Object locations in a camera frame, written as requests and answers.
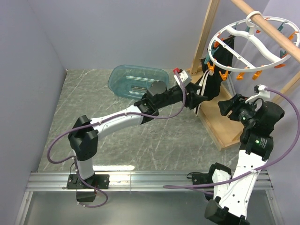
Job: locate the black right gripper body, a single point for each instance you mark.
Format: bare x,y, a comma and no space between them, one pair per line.
244,112

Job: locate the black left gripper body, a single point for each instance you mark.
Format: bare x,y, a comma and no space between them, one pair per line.
175,96

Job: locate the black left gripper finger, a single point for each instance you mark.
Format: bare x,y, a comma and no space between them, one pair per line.
192,87
197,99

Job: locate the black underwear beige waistband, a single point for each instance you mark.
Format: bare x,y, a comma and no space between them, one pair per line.
209,84

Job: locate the orange hanger clip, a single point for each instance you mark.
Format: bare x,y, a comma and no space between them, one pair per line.
240,76
257,73
224,75
211,68

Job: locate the white round clip hanger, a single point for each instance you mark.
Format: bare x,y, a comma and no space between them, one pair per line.
245,28

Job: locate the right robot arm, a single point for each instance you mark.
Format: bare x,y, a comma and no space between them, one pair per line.
232,192

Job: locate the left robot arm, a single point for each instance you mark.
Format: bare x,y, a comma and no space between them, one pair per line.
87,132

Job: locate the teal hanger clip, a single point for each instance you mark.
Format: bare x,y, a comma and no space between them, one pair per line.
207,61

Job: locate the black hanging underwear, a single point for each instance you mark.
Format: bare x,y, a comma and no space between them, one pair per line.
220,54

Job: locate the teal transparent plastic bin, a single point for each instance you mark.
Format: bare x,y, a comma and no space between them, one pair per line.
132,82

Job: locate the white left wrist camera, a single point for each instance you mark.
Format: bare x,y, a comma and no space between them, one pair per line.
182,76

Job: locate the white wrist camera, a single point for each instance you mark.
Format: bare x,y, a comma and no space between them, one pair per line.
182,76
260,92

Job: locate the wooden drying rack frame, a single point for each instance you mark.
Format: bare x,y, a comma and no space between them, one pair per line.
225,132

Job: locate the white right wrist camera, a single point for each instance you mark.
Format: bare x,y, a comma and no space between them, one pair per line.
260,92

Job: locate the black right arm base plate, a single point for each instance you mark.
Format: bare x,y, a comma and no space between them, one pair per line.
198,178

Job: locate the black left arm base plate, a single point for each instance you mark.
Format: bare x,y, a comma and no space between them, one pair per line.
100,181

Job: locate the aluminium mounting rail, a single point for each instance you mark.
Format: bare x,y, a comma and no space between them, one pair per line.
134,198

